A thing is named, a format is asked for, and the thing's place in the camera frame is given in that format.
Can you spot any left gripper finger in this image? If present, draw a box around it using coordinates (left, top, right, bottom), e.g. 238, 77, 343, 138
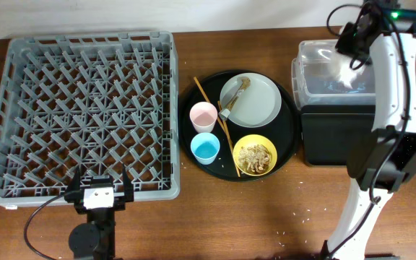
122, 166, 134, 202
64, 169, 82, 202

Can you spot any white napkin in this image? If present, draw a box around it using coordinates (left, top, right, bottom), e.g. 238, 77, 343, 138
329, 52, 366, 89

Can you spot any blue cup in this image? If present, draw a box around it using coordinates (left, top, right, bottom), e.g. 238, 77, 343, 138
190, 133, 220, 165

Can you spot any pink cup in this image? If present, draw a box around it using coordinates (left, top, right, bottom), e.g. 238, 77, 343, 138
189, 102, 217, 133

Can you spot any brown stick wrapper waste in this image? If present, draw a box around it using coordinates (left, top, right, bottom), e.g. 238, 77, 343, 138
218, 77, 251, 121

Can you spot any yellow bowl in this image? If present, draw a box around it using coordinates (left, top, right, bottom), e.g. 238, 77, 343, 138
233, 134, 277, 177

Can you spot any food scraps pile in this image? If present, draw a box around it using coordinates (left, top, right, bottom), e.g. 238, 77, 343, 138
238, 144, 272, 175

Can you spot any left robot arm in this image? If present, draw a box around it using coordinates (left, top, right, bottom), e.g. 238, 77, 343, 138
64, 167, 134, 260

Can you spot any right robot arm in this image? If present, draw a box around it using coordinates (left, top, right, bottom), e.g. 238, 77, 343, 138
318, 1, 416, 259

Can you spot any grey dishwasher rack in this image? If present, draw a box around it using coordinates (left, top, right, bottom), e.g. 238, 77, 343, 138
0, 31, 181, 209

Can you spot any clear plastic bin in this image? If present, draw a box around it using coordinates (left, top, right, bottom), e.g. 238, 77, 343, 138
291, 39, 376, 109

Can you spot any black rectangular tray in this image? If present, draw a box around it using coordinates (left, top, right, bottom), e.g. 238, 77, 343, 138
300, 105, 375, 167

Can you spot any upper wooden chopstick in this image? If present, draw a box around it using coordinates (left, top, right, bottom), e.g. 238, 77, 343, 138
193, 77, 227, 134

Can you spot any wooden chopstick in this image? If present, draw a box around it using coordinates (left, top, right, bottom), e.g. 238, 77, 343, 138
193, 77, 227, 134
217, 100, 241, 178

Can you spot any lower wooden chopstick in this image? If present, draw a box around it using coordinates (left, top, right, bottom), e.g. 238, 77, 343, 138
217, 100, 241, 178

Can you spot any grey round plate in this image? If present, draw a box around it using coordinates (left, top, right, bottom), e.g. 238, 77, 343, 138
220, 73, 282, 128

